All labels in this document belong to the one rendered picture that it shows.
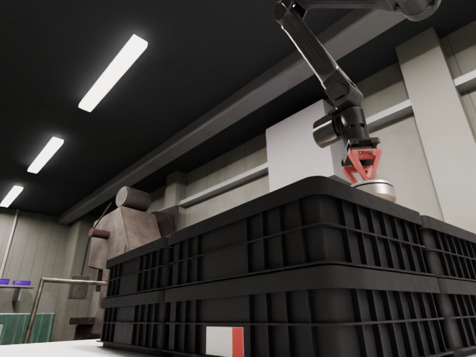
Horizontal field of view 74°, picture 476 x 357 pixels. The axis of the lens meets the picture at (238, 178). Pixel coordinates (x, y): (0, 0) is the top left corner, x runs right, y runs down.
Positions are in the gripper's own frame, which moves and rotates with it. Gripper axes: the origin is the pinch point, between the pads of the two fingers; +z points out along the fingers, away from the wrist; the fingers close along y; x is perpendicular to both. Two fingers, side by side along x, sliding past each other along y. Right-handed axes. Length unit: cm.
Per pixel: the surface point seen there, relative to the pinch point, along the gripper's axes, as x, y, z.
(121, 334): -57, -15, 29
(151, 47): -114, -116, -192
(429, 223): 7.3, 7.1, 11.2
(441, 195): 98, -150, -59
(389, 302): -6.4, 19.6, 25.4
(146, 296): -48, -4, 22
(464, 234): 19.6, -5.1, 9.9
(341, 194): -11.7, 26.0, 12.9
